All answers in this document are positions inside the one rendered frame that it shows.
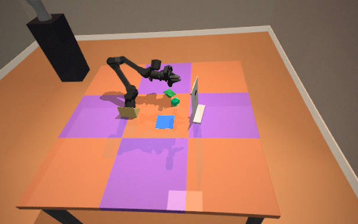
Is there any flat green square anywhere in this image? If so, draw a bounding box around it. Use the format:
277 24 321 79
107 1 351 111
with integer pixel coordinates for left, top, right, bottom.
163 89 176 98

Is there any blue flat square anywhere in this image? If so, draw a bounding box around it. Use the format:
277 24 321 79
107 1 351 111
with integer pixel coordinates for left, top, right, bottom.
155 115 174 128

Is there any green cube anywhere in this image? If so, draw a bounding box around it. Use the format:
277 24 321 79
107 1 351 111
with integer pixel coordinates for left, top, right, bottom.
171 97 180 106

